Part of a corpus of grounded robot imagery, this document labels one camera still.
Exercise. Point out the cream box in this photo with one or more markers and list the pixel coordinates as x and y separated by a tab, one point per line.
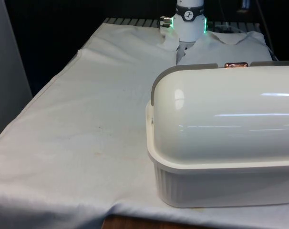
206	183

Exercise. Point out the rounded box lid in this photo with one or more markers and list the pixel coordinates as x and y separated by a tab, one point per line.
225	114

